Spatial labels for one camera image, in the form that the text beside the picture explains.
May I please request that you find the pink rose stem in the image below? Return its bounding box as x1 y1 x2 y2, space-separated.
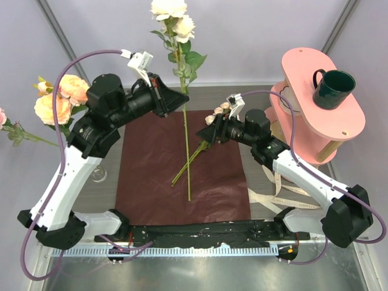
1 109 58 147

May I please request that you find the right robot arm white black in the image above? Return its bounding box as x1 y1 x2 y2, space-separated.
196 109 373 248

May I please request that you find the cream printed ribbon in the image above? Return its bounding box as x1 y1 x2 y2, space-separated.
247 165 322 216

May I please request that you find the clear glass vase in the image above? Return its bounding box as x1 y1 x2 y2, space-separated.
90 165 107 182

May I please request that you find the red wrapping paper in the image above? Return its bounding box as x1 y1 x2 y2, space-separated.
115 110 250 226

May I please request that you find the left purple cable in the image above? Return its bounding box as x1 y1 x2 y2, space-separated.
19 50 156 281

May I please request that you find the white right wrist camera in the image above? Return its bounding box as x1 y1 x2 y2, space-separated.
226 93 245 121

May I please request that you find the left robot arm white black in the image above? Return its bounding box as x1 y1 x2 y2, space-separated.
18 73 189 250

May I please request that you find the peach rose stem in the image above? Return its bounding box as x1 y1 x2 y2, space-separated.
33 74 89 137

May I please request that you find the white bowl on shelf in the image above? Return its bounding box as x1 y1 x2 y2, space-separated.
279 85 301 116

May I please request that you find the pink rose flower bunch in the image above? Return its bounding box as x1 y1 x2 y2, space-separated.
172 102 232 187

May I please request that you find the dark green mug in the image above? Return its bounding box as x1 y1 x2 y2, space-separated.
312 69 356 110

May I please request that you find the pink three-tier wooden shelf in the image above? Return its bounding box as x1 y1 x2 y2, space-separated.
265 47 366 167

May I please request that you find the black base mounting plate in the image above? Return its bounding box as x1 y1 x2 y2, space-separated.
108 219 310 249

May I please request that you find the white slotted cable duct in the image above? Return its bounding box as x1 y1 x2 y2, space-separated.
64 244 278 259

